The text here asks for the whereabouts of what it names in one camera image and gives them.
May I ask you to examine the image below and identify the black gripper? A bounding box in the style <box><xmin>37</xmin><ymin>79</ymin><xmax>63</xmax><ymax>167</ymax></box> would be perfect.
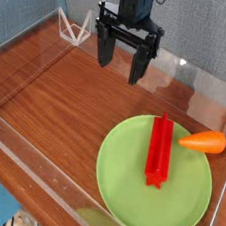
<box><xmin>96</xmin><ymin>0</ymin><xmax>165</xmax><ymax>85</ymax></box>

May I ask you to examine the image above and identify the red star-shaped block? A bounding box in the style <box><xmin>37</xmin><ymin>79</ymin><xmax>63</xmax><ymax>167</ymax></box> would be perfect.
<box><xmin>144</xmin><ymin>113</ymin><xmax>174</xmax><ymax>189</ymax></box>

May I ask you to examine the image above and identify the orange toy carrot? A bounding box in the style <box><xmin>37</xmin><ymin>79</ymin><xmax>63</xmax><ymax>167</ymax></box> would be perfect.
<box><xmin>179</xmin><ymin>131</ymin><xmax>226</xmax><ymax>154</ymax></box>

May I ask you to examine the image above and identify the green round plate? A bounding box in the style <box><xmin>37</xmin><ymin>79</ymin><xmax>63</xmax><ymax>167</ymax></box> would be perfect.
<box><xmin>96</xmin><ymin>115</ymin><xmax>213</xmax><ymax>226</ymax></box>

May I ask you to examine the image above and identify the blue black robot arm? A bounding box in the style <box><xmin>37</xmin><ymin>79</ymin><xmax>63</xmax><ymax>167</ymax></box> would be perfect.
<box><xmin>95</xmin><ymin>0</ymin><xmax>165</xmax><ymax>85</ymax></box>

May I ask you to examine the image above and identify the clear acrylic barrier wall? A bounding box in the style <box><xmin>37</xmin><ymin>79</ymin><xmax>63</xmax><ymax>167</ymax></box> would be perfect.
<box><xmin>0</xmin><ymin>13</ymin><xmax>226</xmax><ymax>226</ymax></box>

